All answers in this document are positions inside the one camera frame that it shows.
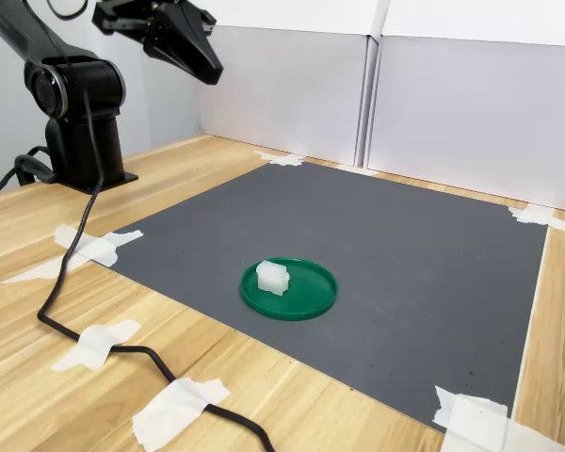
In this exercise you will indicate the round green lid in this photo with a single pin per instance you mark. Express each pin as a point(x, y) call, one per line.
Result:
point(311, 292)

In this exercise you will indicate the long thin white tape strip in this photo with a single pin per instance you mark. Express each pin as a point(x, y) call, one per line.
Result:
point(532, 320)

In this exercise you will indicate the white plastic terminal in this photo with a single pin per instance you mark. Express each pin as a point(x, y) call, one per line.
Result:
point(273, 280)

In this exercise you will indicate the pale lilac partition panel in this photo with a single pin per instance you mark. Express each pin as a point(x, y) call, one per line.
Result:
point(282, 94)
point(475, 117)

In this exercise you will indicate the large crumpled white tape patch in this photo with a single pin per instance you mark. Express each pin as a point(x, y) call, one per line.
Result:
point(480, 424)

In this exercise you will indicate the long pointed white tape piece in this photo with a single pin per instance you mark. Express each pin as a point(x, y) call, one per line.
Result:
point(37, 273)

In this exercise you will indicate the white board above partition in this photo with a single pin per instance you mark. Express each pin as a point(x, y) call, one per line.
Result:
point(282, 14)
point(489, 19)

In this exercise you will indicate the dark grey mat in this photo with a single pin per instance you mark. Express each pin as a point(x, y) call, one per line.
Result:
point(381, 263)

